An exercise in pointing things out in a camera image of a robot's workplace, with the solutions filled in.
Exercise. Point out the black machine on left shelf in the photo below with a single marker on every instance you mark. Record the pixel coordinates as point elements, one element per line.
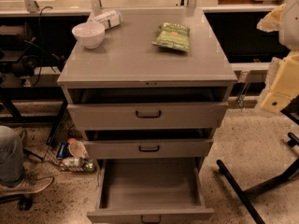
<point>24,62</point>

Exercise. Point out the green glass bottle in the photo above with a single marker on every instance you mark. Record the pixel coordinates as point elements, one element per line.
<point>78,164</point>

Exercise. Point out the grey middle drawer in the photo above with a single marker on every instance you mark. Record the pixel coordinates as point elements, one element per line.
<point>138,149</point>

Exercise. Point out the grey metal drawer cabinet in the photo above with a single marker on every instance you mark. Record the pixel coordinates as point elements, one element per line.
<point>128,69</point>

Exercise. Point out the grey top drawer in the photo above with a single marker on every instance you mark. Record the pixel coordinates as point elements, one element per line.
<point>147,116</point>

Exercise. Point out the clear plastic cup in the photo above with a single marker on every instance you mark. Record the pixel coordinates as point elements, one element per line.
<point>77,148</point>

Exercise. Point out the white plastic bottle lying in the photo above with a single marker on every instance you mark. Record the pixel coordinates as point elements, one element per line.
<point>108,19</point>

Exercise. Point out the blue soda can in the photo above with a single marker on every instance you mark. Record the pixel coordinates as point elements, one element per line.
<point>63,151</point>

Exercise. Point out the green chip bag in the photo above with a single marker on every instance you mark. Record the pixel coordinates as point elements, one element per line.
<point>173,36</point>

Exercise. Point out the tan sneaker shoe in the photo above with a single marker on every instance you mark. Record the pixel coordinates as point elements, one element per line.
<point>27,186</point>

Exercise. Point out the person leg in jeans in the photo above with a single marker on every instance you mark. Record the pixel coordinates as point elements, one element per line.
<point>11,158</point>

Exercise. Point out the black office chair caster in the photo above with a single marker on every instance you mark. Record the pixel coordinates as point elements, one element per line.
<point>24,202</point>

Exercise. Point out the grey bottom drawer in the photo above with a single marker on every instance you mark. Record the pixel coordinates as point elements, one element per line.
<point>149,191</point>

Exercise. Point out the black wire basket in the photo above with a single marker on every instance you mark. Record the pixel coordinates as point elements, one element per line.
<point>65,130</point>

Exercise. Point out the white ceramic bowl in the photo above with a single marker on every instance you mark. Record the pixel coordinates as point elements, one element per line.
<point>89,34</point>

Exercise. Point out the grey drawer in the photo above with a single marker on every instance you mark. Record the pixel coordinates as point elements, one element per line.
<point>138,149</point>
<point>147,116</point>
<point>149,191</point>

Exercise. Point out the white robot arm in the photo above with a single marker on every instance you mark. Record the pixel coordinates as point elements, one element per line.
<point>282,80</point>

